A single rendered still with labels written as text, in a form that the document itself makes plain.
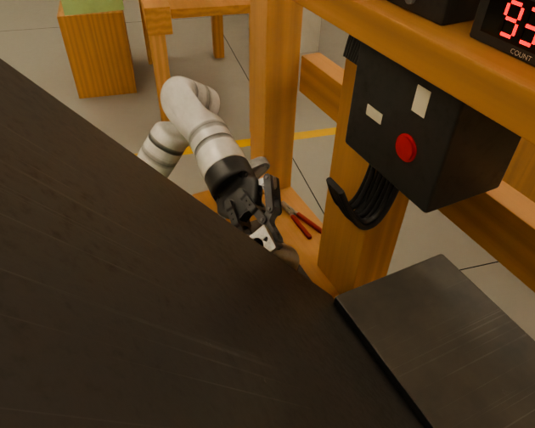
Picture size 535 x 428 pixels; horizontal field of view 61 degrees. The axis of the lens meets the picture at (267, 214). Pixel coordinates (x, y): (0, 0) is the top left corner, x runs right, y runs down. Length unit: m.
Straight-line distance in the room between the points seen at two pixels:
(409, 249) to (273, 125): 1.48
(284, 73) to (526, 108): 0.78
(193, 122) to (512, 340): 0.54
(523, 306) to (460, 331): 1.87
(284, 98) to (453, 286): 0.68
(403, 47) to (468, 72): 0.09
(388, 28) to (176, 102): 0.39
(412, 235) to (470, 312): 1.97
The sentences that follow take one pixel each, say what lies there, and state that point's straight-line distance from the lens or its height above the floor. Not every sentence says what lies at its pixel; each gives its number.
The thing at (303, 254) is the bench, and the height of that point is 0.88.
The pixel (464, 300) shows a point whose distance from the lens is 0.63.
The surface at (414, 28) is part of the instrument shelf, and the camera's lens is 0.50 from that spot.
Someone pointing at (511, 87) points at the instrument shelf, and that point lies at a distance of 0.42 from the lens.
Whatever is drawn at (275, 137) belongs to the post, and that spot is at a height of 1.06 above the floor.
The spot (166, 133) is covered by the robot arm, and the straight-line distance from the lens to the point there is 0.82.
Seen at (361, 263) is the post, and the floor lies 1.02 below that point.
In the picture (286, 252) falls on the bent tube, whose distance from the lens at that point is 0.66.
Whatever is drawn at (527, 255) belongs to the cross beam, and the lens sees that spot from 0.74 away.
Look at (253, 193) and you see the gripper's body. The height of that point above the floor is 1.28.
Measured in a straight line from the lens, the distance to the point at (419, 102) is 0.52.
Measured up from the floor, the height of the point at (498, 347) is 1.24.
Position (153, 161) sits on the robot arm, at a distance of 0.84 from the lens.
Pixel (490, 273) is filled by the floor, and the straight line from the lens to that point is 2.53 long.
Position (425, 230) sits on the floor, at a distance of 2.63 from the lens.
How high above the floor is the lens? 1.69
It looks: 41 degrees down
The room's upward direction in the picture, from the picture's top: 2 degrees clockwise
